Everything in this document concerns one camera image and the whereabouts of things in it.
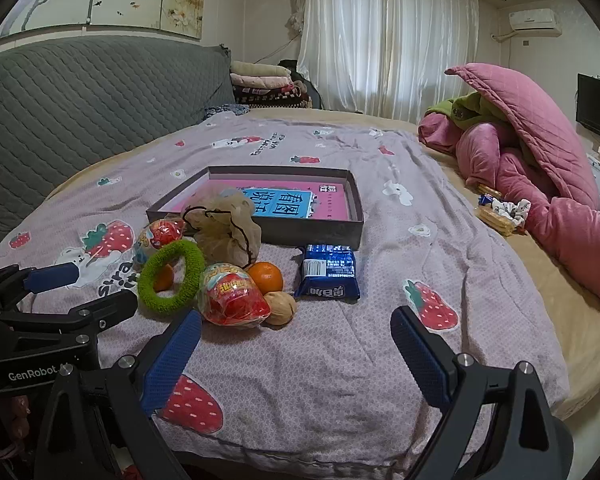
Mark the grey shallow box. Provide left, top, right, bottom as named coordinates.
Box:
left=146, top=165, right=366, bottom=251

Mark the green fuzzy scrunchie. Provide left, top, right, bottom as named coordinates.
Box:
left=137, top=239, right=207, bottom=317

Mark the cream folded blanket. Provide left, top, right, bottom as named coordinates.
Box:
left=230, top=60, right=291, bottom=79

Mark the grey-blue knitted cloth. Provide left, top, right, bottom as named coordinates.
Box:
left=202, top=104, right=251, bottom=121

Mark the white air conditioner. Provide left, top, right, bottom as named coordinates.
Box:
left=507, top=8, right=563, bottom=37

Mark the dark cloth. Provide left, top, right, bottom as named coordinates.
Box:
left=279, top=60, right=322, bottom=107

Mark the pink quilt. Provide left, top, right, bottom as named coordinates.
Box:
left=417, top=110, right=600, bottom=311

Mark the green blanket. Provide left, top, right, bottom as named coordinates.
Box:
left=425, top=91, right=511, bottom=128

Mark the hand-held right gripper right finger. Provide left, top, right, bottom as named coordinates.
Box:
left=390, top=305, right=576, bottom=480

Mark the walnut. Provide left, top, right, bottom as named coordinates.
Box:
left=262, top=291, right=298, bottom=327

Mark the beige sheer scrunchie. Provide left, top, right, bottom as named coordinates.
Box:
left=182, top=189, right=263, bottom=267

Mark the cracker packet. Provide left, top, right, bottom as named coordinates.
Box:
left=477, top=205, right=516, bottom=237

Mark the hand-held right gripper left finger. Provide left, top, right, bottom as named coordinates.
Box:
left=32, top=309, right=203, bottom=480

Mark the grey quilted headboard cover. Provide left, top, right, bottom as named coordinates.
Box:
left=0, top=34, right=233, bottom=261

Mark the blue snack packet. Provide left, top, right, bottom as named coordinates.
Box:
left=294, top=244, right=361, bottom=303

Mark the checkered folded blanket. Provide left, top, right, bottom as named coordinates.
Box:
left=232, top=85, right=313, bottom=109

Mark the pink folded blanket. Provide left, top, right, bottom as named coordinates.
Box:
left=230, top=74, right=293, bottom=91

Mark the strawberry printed blanket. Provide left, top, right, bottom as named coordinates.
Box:
left=0, top=122, right=571, bottom=453

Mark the black television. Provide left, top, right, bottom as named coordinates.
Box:
left=576, top=73, right=600, bottom=147

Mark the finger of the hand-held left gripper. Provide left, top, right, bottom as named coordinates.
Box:
left=0, top=290, right=139, bottom=342
left=0, top=261, right=82, bottom=311

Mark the orange mandarin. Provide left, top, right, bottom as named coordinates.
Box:
left=245, top=261, right=284, bottom=295
left=152, top=263, right=175, bottom=292

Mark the red toy egg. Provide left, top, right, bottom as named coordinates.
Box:
left=197, top=262, right=272, bottom=330

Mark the white curtain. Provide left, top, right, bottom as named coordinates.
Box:
left=297, top=0, right=481, bottom=116

